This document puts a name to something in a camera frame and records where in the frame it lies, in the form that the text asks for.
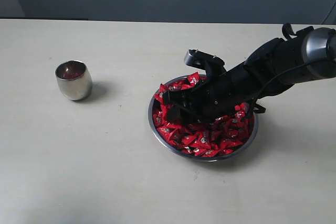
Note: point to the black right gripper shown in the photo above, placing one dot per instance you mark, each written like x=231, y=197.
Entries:
x=213, y=99

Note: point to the stainless steel plate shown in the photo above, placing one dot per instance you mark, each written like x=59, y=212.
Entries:
x=221, y=139

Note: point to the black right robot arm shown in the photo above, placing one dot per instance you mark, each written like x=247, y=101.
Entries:
x=299, y=56

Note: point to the stainless steel cup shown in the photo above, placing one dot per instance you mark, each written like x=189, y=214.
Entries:
x=75, y=89

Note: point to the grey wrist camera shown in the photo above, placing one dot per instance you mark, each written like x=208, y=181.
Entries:
x=209, y=63

